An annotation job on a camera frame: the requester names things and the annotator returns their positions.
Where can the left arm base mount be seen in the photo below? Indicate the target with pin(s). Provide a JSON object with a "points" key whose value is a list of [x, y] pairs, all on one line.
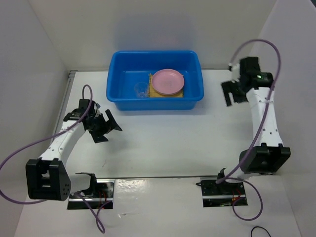
{"points": [[100, 195]]}

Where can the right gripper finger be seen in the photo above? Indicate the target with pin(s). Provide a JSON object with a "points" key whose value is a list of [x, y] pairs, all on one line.
{"points": [[227, 89], [239, 97]]}

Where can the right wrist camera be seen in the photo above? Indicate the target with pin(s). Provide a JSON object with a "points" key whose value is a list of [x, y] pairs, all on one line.
{"points": [[235, 71]]}

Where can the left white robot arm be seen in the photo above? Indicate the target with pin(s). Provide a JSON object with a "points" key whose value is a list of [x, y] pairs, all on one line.
{"points": [[47, 177]]}

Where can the pink plastic plate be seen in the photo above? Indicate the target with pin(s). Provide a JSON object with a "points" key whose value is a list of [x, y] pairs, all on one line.
{"points": [[167, 82]]}

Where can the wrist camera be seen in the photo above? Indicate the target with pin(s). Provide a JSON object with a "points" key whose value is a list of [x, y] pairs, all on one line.
{"points": [[95, 109], [235, 71]]}

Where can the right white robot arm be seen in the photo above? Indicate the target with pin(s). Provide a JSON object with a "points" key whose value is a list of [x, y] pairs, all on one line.
{"points": [[267, 152]]}

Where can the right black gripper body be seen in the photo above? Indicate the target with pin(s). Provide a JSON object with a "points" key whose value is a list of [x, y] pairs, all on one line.
{"points": [[235, 88]]}

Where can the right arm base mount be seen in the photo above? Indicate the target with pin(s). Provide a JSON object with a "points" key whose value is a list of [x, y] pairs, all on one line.
{"points": [[221, 195]]}

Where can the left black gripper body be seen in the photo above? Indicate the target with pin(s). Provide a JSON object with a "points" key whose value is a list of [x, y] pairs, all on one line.
{"points": [[99, 123]]}

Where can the woven bamboo mat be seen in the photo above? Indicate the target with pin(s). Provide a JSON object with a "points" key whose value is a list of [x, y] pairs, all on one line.
{"points": [[151, 88]]}

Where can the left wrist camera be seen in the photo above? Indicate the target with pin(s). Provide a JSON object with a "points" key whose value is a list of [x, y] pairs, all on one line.
{"points": [[95, 109]]}

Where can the blue plastic bin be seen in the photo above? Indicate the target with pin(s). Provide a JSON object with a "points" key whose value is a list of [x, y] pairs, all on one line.
{"points": [[130, 68]]}

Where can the clear plastic cup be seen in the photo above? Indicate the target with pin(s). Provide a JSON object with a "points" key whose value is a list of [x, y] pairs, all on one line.
{"points": [[141, 90]]}

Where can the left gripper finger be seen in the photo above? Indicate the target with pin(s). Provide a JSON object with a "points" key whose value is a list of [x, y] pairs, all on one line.
{"points": [[111, 122], [98, 138]]}

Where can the orange plastic plate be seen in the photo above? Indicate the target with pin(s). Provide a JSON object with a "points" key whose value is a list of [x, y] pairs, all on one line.
{"points": [[158, 94]]}

